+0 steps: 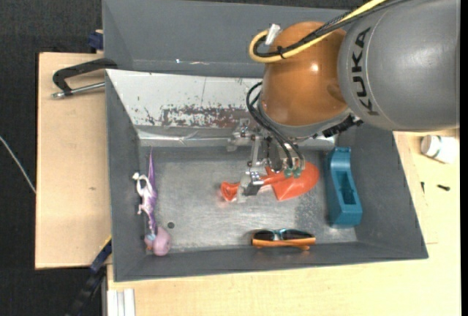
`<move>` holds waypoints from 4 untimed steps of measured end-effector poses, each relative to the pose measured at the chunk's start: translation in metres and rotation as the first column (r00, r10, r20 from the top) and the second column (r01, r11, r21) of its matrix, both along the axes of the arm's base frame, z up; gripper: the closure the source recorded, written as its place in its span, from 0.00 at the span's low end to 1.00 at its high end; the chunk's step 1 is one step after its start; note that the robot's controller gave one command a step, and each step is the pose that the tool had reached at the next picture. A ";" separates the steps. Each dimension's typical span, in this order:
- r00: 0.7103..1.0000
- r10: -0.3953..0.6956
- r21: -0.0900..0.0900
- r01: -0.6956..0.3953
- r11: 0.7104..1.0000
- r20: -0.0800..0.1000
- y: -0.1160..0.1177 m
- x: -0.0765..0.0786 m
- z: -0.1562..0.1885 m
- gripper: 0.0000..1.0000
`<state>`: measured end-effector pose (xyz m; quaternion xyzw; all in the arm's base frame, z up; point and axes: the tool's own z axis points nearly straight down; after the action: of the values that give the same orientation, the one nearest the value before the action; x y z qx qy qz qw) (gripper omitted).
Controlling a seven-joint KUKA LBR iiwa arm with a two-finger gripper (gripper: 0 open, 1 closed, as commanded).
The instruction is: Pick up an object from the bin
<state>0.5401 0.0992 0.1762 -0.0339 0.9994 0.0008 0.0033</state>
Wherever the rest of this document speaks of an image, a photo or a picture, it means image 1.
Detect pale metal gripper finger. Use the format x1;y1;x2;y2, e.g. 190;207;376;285
248;166;265;187
236;181;261;205

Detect orange toy shovel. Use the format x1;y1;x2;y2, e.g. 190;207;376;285
218;160;321;204

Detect grey metal bin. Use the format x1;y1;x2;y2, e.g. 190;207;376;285
101;0;429;282

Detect orange and blue sunglasses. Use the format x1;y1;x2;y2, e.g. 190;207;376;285
251;228;317;252

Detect blue plastic box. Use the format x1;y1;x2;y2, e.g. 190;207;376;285
326;146;363;228

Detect purple toy lizard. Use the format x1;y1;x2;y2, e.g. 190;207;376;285
132;147;160;235

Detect pink round toy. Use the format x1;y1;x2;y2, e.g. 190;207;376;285
143;225;173;257

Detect pale wood flat board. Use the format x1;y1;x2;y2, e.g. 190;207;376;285
34;51;113;270

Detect white plastic bottle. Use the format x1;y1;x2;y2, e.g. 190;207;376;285
420;135;460;165

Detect black cylinder on white bracket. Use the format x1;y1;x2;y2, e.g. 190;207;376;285
313;116;363;144

